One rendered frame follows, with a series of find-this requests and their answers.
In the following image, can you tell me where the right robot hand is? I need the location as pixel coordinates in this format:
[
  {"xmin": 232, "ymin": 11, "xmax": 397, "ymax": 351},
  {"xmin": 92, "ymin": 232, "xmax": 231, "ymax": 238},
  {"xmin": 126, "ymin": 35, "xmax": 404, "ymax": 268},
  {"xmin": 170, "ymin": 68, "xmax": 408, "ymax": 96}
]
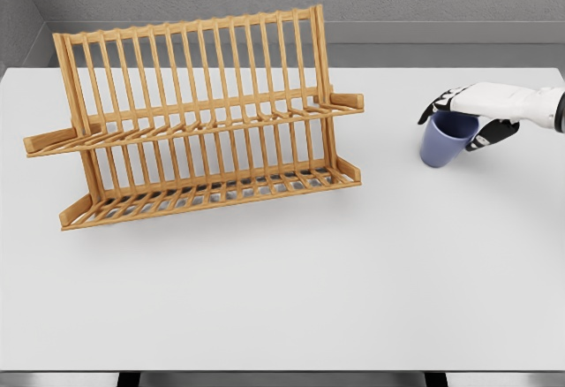
[{"xmin": 418, "ymin": 82, "xmax": 542, "ymax": 153}]

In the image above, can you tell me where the blue cup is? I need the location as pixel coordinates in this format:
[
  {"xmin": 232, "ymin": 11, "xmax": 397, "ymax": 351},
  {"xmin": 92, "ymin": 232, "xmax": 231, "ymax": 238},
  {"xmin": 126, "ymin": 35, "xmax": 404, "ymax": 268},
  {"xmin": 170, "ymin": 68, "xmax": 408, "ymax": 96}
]
[{"xmin": 418, "ymin": 111, "xmax": 481, "ymax": 169}]

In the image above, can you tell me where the wooden two-tier dish rack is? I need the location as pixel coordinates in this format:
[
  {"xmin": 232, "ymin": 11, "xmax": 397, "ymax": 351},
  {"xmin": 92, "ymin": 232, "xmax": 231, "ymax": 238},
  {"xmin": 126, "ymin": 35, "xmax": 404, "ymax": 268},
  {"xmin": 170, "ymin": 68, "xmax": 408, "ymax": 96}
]
[{"xmin": 23, "ymin": 4, "xmax": 365, "ymax": 232}]

